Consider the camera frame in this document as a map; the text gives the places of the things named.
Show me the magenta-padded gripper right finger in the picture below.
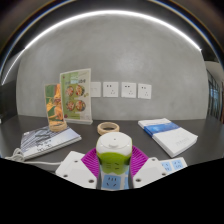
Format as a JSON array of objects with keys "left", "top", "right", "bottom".
[{"left": 127, "top": 145, "right": 170, "bottom": 190}]

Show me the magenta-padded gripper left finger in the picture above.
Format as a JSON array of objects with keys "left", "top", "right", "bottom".
[{"left": 54, "top": 147, "right": 100, "bottom": 190}]

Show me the green and white charger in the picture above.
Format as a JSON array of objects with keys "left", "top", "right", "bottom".
[{"left": 95, "top": 131, "right": 133, "bottom": 176}]

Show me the white power strip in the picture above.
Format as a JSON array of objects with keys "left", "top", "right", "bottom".
[{"left": 99, "top": 156, "right": 188, "bottom": 192}]

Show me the grey printed magazine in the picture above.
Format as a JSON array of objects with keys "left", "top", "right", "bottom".
[{"left": 19, "top": 124, "right": 83, "bottom": 162}]

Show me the white and blue book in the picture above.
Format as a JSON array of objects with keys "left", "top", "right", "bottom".
[{"left": 137, "top": 117, "right": 199, "bottom": 159}]

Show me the beige tape roll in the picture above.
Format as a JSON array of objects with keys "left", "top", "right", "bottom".
[{"left": 96, "top": 121, "right": 121, "bottom": 136}]

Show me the orange sign with wooden base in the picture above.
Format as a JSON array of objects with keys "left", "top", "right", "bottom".
[{"left": 44, "top": 83, "right": 68, "bottom": 133}]

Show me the green acrylic menu sign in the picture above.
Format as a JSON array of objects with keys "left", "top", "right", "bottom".
[{"left": 59, "top": 68, "right": 94, "bottom": 126}]

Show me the black-framed glass partition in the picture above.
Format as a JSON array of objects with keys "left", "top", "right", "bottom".
[{"left": 205, "top": 68, "right": 224, "bottom": 123}]

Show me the curved ceiling light strip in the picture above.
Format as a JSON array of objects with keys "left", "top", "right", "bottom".
[{"left": 0, "top": 9, "right": 204, "bottom": 86}]

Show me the white blank wall plate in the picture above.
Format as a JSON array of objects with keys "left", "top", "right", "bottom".
[{"left": 90, "top": 81, "right": 102, "bottom": 98}]

